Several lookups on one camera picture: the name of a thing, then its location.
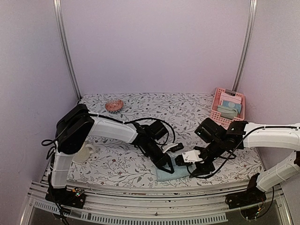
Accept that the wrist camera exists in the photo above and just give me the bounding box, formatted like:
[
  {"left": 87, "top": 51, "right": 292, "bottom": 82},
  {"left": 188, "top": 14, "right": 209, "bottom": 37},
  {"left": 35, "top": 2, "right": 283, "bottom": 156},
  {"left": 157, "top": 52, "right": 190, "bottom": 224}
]
[
  {"left": 175, "top": 150, "right": 204, "bottom": 166},
  {"left": 162, "top": 143, "right": 184, "bottom": 153}
]

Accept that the blue rolled towel in basket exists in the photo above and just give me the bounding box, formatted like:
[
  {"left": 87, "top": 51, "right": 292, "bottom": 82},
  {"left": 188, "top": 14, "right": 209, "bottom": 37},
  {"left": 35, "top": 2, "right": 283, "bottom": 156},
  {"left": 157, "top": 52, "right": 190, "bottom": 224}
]
[{"left": 221, "top": 100, "right": 242, "bottom": 113}]

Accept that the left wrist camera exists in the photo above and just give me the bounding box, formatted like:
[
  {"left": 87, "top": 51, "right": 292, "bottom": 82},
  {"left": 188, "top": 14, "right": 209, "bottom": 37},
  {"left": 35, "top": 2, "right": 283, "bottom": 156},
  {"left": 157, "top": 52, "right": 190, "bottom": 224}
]
[{"left": 162, "top": 143, "right": 184, "bottom": 153}]

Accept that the left aluminium corner post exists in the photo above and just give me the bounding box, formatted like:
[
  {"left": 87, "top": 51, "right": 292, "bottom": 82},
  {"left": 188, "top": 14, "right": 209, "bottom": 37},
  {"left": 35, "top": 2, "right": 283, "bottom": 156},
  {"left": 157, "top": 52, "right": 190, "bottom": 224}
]
[{"left": 53, "top": 0, "right": 82, "bottom": 100}]

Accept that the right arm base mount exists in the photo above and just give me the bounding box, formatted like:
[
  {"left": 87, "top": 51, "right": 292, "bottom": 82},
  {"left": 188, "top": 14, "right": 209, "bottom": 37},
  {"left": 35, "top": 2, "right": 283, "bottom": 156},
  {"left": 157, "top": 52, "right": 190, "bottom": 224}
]
[{"left": 225, "top": 187, "right": 266, "bottom": 209}]

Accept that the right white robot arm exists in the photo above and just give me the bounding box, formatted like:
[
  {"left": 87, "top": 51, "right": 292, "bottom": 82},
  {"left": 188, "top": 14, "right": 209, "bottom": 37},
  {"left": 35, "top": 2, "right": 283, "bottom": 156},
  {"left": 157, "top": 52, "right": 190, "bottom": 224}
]
[{"left": 191, "top": 118, "right": 300, "bottom": 204}]

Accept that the green panda towel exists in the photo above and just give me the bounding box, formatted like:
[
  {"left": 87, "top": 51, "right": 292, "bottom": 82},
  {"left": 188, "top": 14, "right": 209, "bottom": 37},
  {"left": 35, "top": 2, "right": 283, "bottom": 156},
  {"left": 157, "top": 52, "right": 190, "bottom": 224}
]
[{"left": 217, "top": 105, "right": 238, "bottom": 120}]

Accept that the right aluminium corner post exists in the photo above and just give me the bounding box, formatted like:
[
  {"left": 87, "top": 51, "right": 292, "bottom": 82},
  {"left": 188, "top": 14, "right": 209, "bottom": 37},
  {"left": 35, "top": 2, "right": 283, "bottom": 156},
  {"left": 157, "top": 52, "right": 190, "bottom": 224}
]
[{"left": 232, "top": 0, "right": 257, "bottom": 92}]

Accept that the aluminium front rail frame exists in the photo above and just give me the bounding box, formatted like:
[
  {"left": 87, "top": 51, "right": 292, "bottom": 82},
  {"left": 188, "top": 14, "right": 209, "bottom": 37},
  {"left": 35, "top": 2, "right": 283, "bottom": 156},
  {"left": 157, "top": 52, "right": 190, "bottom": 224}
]
[{"left": 21, "top": 180, "right": 293, "bottom": 225}]

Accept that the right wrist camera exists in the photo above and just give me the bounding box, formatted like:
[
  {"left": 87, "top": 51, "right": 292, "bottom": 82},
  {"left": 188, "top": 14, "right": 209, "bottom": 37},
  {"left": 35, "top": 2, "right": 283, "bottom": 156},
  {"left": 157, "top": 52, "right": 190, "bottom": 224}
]
[{"left": 175, "top": 150, "right": 204, "bottom": 166}]

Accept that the pink rolled towel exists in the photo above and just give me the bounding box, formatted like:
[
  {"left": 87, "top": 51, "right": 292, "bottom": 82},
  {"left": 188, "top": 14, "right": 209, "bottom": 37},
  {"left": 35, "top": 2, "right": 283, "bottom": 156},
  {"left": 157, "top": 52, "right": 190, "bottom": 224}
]
[{"left": 219, "top": 92, "right": 242, "bottom": 104}]

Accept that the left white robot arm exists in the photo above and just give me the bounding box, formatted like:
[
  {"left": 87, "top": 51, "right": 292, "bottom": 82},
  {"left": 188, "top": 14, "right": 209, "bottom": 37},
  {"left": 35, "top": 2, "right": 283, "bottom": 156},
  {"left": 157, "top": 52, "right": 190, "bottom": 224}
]
[{"left": 50, "top": 104, "right": 174, "bottom": 203}]

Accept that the cream ceramic mug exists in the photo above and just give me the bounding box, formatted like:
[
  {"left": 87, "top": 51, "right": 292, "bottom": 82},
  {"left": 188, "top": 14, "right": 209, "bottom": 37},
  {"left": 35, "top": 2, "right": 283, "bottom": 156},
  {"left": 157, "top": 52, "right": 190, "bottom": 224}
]
[{"left": 72, "top": 142, "right": 96, "bottom": 164}]

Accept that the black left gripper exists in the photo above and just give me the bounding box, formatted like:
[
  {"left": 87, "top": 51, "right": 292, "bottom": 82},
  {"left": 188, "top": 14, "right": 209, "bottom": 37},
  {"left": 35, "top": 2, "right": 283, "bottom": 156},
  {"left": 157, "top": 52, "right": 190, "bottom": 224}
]
[{"left": 143, "top": 139, "right": 174, "bottom": 174}]

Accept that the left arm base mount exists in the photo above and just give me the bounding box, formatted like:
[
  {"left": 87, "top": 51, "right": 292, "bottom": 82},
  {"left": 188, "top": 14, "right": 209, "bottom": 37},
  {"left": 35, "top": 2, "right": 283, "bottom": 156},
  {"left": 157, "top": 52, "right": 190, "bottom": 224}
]
[{"left": 45, "top": 184, "right": 86, "bottom": 209}]

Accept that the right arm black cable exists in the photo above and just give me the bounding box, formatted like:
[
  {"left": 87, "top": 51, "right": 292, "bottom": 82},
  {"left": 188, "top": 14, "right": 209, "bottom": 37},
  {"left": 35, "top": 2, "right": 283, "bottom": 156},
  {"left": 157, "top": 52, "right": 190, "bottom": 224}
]
[{"left": 189, "top": 125, "right": 300, "bottom": 179}]

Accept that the pink plastic basket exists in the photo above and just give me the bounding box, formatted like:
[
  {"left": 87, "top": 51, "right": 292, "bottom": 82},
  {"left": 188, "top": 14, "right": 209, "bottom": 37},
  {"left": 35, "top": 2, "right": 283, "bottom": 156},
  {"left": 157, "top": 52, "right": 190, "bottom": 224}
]
[{"left": 210, "top": 88, "right": 245, "bottom": 124}]

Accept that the light blue towel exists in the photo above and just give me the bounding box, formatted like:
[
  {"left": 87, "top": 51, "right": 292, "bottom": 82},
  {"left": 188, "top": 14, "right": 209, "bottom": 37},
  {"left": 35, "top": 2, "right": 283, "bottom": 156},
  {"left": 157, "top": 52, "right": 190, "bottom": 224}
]
[{"left": 156, "top": 154, "right": 189, "bottom": 181}]

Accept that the aluminium corner post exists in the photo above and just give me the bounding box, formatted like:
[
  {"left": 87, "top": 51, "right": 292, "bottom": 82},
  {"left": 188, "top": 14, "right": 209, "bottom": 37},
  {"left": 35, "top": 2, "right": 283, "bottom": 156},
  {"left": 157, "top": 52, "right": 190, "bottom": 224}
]
[
  {"left": 232, "top": 0, "right": 257, "bottom": 92},
  {"left": 53, "top": 0, "right": 82, "bottom": 100}
]

